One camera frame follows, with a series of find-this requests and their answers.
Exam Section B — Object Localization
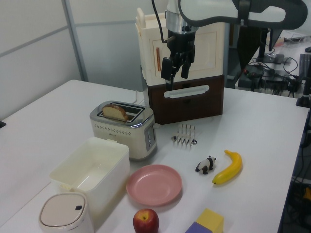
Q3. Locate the white drawer handle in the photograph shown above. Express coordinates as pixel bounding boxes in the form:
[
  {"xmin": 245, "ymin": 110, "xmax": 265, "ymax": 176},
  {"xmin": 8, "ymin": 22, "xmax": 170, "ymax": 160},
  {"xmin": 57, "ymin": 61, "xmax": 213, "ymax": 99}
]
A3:
[{"xmin": 163, "ymin": 84, "xmax": 210, "ymax": 99}]

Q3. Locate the cream and chrome toaster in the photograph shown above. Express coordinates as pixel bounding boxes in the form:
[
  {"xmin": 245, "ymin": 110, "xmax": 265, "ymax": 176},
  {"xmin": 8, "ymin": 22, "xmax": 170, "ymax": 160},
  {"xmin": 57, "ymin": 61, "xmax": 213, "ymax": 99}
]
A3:
[{"xmin": 89, "ymin": 100, "xmax": 158, "ymax": 162}]

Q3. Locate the cream cupboard box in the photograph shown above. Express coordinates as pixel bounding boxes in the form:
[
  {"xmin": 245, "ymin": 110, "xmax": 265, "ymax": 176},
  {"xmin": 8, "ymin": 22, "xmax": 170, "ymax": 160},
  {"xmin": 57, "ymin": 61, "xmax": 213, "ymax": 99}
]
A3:
[{"xmin": 135, "ymin": 7, "xmax": 225, "ymax": 87}]

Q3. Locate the black monitor stand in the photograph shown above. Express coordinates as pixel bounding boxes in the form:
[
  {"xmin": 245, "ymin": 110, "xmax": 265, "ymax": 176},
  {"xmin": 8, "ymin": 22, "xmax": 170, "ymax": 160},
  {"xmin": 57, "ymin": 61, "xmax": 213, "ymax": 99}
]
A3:
[{"xmin": 255, "ymin": 28, "xmax": 285, "ymax": 65}]

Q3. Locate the purple foam cube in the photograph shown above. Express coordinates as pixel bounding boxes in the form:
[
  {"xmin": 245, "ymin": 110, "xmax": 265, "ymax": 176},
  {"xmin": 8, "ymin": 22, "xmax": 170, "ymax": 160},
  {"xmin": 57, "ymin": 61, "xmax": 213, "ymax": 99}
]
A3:
[{"xmin": 184, "ymin": 221, "xmax": 214, "ymax": 233}]

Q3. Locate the yellow foam cube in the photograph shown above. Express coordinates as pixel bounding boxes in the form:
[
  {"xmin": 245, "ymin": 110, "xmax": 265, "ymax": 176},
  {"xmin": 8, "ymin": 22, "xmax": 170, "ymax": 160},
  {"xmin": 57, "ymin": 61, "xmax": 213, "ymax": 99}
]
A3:
[{"xmin": 195, "ymin": 208, "xmax": 225, "ymax": 233}]

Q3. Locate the tangle of black desk cables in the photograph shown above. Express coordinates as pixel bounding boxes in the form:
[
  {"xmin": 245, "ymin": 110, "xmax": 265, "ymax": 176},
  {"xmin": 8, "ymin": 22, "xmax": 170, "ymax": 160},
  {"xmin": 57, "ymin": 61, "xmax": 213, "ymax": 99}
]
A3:
[{"xmin": 242, "ymin": 57, "xmax": 302, "ymax": 98}]

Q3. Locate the red apple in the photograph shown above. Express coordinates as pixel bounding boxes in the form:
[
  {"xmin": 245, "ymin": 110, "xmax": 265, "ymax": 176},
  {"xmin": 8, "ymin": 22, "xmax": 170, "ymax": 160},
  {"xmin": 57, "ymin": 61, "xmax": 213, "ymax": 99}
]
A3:
[{"xmin": 132, "ymin": 208, "xmax": 160, "ymax": 233}]

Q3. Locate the brown bread slice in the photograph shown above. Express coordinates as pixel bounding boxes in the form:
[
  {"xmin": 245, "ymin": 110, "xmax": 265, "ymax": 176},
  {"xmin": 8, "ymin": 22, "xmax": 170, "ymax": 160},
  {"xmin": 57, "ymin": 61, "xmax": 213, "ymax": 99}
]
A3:
[{"xmin": 101, "ymin": 103, "xmax": 129, "ymax": 121}]

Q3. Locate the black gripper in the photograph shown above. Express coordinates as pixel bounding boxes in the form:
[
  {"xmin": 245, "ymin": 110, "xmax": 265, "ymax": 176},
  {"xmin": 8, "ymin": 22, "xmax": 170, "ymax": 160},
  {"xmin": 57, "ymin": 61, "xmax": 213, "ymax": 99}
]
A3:
[{"xmin": 161, "ymin": 29, "xmax": 197, "ymax": 92}]

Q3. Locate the white toaster cable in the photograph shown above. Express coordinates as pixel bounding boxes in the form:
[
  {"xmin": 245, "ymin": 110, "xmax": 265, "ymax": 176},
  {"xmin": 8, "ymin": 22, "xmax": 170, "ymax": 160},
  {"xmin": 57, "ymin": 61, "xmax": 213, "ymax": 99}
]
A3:
[{"xmin": 132, "ymin": 89, "xmax": 146, "ymax": 104}]

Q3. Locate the panda figurine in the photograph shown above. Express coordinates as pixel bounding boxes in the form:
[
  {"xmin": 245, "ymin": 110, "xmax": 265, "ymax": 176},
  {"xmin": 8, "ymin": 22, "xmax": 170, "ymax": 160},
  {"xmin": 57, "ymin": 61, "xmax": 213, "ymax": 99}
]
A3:
[{"xmin": 195, "ymin": 156, "xmax": 218, "ymax": 175}]

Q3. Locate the yellow banana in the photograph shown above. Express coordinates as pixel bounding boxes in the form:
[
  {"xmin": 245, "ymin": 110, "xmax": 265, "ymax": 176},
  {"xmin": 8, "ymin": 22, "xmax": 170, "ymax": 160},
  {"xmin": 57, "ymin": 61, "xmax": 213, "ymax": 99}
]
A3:
[{"xmin": 212, "ymin": 150, "xmax": 243, "ymax": 187}]

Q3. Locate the brown drawer cabinet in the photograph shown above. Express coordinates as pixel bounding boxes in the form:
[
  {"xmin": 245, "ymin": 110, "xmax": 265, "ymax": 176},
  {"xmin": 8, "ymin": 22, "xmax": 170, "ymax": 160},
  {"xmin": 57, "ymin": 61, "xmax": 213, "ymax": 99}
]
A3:
[{"xmin": 147, "ymin": 74, "xmax": 225, "ymax": 126}]

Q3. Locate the white rectangular plastic container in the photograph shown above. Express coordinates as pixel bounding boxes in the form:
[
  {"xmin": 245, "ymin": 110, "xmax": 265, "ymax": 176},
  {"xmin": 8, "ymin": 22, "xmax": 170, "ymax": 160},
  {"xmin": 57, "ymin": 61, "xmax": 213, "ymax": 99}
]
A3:
[{"xmin": 48, "ymin": 137, "xmax": 131, "ymax": 228}]

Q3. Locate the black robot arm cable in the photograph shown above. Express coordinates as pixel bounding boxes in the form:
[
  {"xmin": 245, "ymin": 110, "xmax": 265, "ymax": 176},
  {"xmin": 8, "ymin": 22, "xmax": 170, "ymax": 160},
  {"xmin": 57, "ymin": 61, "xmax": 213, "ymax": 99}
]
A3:
[{"xmin": 151, "ymin": 0, "xmax": 171, "ymax": 44}]

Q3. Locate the metal toast rack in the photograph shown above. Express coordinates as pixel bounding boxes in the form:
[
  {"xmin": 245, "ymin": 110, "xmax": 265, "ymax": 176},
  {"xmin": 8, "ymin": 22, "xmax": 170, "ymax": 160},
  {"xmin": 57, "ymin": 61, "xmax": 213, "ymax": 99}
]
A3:
[{"xmin": 171, "ymin": 123, "xmax": 198, "ymax": 148}]

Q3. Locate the black clamp post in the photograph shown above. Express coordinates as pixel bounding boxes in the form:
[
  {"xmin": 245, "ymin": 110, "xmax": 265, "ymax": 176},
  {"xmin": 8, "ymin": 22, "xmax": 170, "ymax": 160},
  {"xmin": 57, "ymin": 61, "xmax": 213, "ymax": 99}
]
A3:
[{"xmin": 295, "ymin": 74, "xmax": 311, "ymax": 109}]

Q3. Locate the pink plate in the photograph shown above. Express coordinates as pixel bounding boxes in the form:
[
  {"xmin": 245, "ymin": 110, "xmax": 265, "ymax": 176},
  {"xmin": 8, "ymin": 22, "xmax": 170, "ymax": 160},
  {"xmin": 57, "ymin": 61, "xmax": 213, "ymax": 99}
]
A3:
[{"xmin": 125, "ymin": 164, "xmax": 183, "ymax": 207}]

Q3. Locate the small white lidded bin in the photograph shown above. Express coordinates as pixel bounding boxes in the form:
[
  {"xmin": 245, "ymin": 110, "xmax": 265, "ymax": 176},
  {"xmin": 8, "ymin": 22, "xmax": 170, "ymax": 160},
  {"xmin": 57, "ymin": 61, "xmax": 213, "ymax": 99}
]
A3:
[{"xmin": 37, "ymin": 191, "xmax": 94, "ymax": 233}]

